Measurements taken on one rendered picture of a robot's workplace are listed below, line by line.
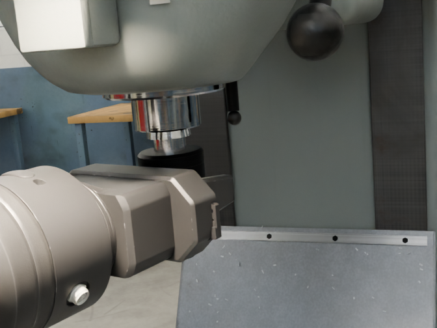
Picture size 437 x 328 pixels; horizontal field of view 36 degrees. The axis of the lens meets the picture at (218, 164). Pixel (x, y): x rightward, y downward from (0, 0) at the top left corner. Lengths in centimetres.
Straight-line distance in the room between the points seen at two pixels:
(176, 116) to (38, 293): 16
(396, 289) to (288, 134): 22
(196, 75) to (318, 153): 45
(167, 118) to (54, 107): 516
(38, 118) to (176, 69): 533
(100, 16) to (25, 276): 14
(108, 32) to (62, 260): 12
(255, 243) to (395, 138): 22
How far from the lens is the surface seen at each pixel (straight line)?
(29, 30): 37
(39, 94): 567
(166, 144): 47
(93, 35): 36
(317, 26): 35
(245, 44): 42
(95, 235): 37
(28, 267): 34
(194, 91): 44
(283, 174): 85
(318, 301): 84
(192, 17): 38
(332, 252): 85
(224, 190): 48
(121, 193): 39
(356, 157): 83
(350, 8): 55
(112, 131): 536
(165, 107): 45
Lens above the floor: 134
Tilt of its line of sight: 11 degrees down
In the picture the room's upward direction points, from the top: 5 degrees counter-clockwise
